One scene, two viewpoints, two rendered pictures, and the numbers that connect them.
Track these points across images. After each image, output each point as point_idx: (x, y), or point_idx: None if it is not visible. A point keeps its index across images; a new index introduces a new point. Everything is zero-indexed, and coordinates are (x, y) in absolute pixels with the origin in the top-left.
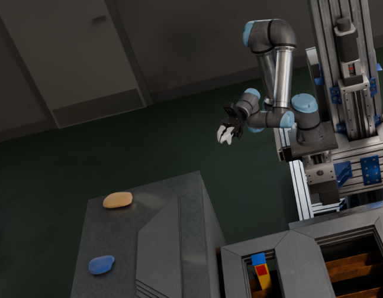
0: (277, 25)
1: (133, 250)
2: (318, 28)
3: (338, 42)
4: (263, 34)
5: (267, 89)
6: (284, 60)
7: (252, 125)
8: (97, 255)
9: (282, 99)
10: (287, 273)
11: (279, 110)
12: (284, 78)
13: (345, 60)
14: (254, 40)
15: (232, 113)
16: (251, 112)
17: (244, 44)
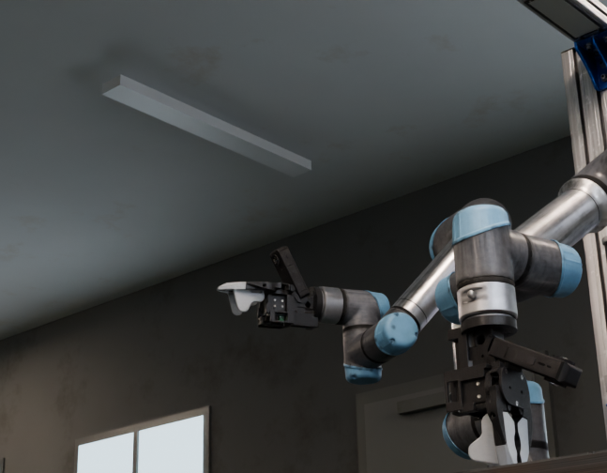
0: (477, 199)
1: None
2: (591, 251)
3: None
4: (451, 220)
5: (454, 359)
6: (451, 242)
7: (346, 357)
8: None
9: (407, 295)
10: None
11: (389, 311)
12: (432, 267)
13: None
14: (440, 237)
15: (285, 273)
16: (349, 323)
17: (431, 256)
